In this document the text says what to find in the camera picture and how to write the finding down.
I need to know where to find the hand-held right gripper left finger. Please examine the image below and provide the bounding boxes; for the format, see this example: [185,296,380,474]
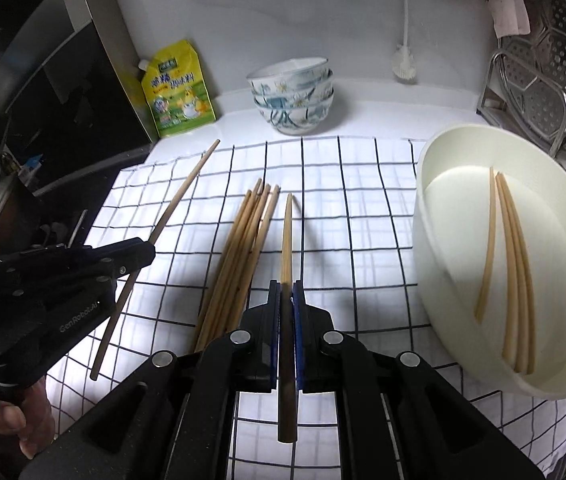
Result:
[20,280,284,480]

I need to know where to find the perforated steel steamer plate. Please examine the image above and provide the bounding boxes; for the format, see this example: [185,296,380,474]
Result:
[493,0,566,161]

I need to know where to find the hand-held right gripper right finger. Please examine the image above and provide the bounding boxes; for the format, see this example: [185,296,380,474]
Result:
[290,280,546,480]

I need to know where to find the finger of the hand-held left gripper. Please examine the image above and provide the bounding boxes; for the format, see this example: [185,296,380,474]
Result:
[65,236,157,283]

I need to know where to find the white black-checked cloth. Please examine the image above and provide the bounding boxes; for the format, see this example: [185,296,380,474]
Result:
[45,135,566,480]

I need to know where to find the steel rack stand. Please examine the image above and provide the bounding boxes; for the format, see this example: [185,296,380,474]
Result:
[476,49,566,183]

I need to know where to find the white bottle brush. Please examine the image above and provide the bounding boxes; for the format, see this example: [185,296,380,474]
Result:
[391,0,420,84]

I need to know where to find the bundle of wooden chopsticks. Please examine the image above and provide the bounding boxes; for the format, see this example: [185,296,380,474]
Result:
[190,178,282,356]

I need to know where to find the black range hood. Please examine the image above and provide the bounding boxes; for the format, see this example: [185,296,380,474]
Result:
[0,0,160,196]

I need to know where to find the yellow green seasoning pouch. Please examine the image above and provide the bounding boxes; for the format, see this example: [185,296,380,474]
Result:
[138,40,217,139]

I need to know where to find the white round basin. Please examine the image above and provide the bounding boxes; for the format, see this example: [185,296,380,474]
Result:
[411,124,566,401]

